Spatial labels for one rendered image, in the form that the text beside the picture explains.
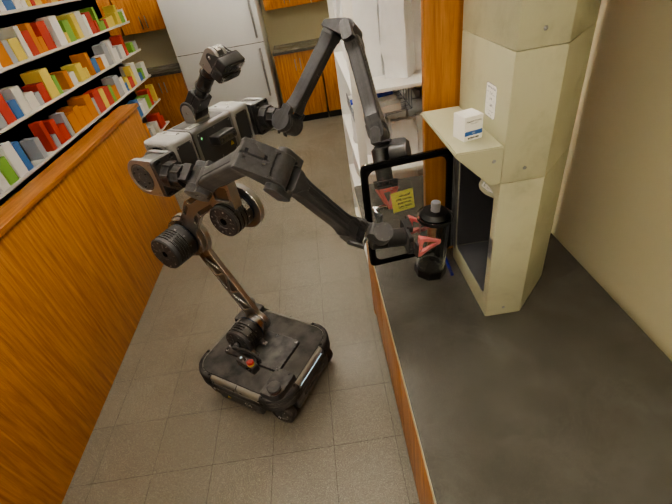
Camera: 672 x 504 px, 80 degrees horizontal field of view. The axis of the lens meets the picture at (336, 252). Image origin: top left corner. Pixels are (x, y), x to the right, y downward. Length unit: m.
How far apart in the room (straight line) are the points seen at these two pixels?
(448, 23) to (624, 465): 1.16
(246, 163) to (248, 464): 1.65
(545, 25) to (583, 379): 0.86
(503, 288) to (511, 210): 0.28
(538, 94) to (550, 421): 0.77
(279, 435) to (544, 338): 1.43
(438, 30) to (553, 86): 0.40
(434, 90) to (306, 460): 1.72
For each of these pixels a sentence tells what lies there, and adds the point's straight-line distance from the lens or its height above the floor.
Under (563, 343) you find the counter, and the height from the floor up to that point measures 0.94.
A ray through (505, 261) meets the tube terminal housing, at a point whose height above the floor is 1.16.
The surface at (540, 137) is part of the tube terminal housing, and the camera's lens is 1.07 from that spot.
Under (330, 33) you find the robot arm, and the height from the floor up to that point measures 1.70.
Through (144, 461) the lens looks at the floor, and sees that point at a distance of 2.50.
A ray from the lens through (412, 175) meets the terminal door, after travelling 1.32.
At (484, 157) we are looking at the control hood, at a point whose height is 1.49.
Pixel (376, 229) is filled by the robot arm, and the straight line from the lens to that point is 1.14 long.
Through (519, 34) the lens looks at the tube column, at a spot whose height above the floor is 1.74.
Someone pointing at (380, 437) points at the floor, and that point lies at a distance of 2.18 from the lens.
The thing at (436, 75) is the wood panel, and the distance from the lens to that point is 1.32.
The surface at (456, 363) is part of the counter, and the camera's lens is 1.24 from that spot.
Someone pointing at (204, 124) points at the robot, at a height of 1.52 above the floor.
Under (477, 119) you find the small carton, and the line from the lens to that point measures 1.05.
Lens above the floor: 1.92
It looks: 37 degrees down
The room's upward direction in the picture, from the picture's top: 10 degrees counter-clockwise
